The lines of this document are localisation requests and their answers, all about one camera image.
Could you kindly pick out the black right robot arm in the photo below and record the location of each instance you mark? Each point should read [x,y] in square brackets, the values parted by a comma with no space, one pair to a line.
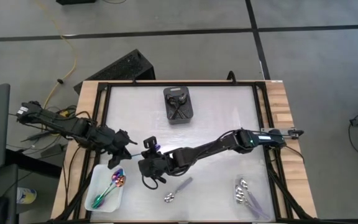
[216,146]

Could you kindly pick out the dark grey plastic bin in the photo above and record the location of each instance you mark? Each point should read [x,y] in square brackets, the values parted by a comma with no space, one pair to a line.
[188,119]

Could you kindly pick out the white yellow cup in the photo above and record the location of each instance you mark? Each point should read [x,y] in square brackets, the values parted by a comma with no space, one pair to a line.
[26,195]

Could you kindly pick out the yellow connector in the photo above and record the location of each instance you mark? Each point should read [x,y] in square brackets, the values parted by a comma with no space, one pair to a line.
[64,113]

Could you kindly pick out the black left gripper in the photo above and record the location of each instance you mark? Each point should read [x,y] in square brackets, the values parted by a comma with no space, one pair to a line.
[113,143]

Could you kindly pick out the black clamp hook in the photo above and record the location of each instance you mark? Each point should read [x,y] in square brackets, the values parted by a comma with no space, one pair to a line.
[231,76]

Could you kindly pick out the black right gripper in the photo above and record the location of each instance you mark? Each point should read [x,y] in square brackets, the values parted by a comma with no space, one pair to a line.
[158,165]

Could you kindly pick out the white rectangular tray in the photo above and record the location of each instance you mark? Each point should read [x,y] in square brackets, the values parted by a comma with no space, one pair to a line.
[99,180]

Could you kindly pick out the black metal table frame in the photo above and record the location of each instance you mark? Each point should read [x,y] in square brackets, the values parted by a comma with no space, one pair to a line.
[182,84]

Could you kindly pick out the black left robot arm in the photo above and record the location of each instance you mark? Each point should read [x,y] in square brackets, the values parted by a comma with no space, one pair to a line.
[57,123]

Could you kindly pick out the black perforated box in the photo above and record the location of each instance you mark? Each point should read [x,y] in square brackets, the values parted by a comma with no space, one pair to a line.
[120,70]

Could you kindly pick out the black flat box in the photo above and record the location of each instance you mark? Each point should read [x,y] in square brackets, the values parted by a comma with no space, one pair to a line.
[75,1]

